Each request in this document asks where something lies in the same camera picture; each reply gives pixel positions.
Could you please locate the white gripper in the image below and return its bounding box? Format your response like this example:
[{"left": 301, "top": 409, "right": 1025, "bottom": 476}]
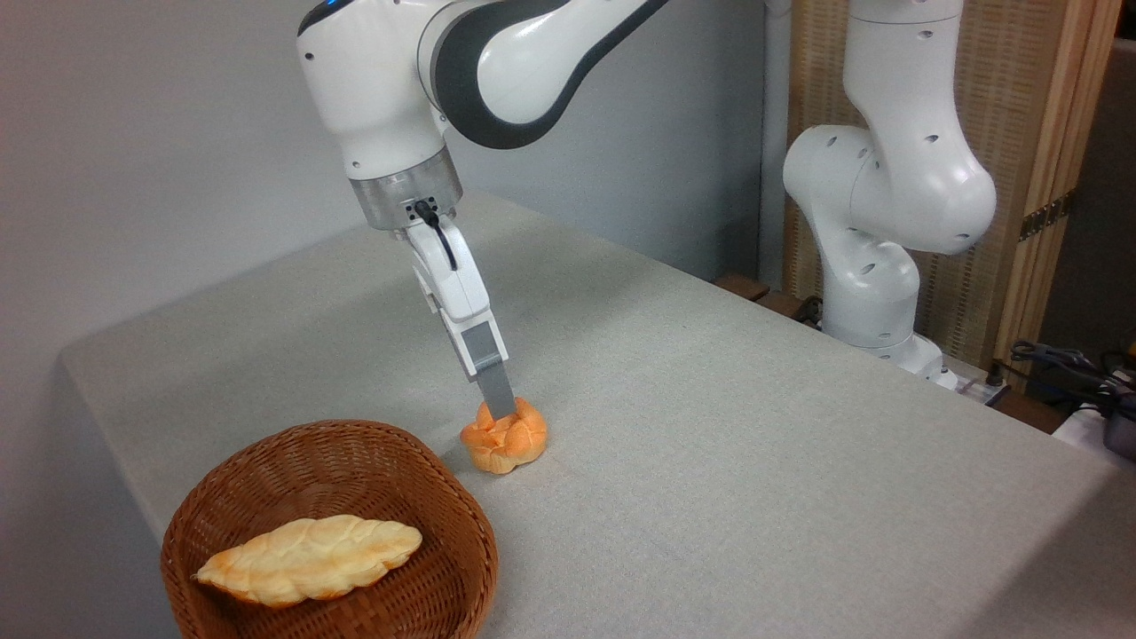
[{"left": 406, "top": 216, "right": 518, "bottom": 421}]

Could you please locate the small round bread roll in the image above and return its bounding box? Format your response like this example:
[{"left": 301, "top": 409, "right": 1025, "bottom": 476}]
[{"left": 460, "top": 397, "right": 549, "bottom": 476}]

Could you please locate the long braided bread loaf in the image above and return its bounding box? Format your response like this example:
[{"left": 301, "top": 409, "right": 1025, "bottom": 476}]
[{"left": 193, "top": 515, "right": 423, "bottom": 609}]

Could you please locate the grey tablecloth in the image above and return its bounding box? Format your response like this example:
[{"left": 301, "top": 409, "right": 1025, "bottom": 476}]
[{"left": 60, "top": 193, "right": 1136, "bottom": 639}]

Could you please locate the brown wicker basket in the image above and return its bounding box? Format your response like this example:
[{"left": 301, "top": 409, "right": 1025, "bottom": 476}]
[{"left": 161, "top": 420, "right": 500, "bottom": 639}]

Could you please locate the brown wooden block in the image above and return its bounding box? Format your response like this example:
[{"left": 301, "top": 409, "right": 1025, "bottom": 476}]
[
  {"left": 714, "top": 274, "right": 771, "bottom": 303},
  {"left": 754, "top": 292, "right": 807, "bottom": 321}
]

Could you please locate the white power strip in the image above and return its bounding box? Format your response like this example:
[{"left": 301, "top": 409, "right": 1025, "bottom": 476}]
[{"left": 939, "top": 357, "right": 1013, "bottom": 406}]

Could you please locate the metal screen hinge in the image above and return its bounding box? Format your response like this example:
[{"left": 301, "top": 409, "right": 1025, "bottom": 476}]
[{"left": 1019, "top": 190, "right": 1077, "bottom": 242}]

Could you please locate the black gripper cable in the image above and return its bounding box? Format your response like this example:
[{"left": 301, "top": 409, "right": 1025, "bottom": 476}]
[{"left": 414, "top": 200, "right": 460, "bottom": 272}]

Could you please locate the black cable bundle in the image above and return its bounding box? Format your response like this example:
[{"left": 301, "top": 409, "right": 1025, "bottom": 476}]
[{"left": 1010, "top": 340, "right": 1136, "bottom": 402}]

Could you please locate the woven folding screen wood frame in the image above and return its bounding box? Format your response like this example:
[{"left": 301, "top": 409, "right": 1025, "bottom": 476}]
[{"left": 785, "top": 0, "right": 1124, "bottom": 367}]

